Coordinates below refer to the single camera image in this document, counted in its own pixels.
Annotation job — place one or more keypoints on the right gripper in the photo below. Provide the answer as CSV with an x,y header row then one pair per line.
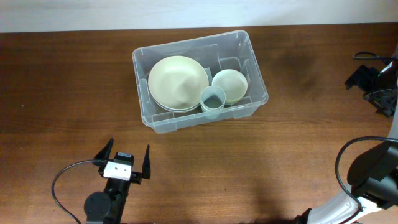
x,y
361,78

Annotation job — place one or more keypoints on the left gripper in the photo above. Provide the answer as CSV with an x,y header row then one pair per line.
x,y
135,177

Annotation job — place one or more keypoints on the beige large bowl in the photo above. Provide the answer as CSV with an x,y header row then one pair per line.
x,y
177,103
177,75

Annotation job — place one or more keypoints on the grey cup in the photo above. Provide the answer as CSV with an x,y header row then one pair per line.
x,y
212,98

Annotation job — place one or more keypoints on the white small bowl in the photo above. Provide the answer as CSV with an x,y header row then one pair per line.
x,y
233,82

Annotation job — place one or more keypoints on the cream white cup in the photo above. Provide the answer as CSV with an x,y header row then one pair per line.
x,y
212,114

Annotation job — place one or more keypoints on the yellow small bowl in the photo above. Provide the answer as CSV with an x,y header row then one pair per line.
x,y
232,102

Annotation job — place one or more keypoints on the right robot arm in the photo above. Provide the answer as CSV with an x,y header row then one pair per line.
x,y
372,177

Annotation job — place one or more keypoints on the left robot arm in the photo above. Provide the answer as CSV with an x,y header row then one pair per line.
x,y
107,206

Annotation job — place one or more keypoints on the clear plastic storage container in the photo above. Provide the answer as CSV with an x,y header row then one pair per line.
x,y
230,50

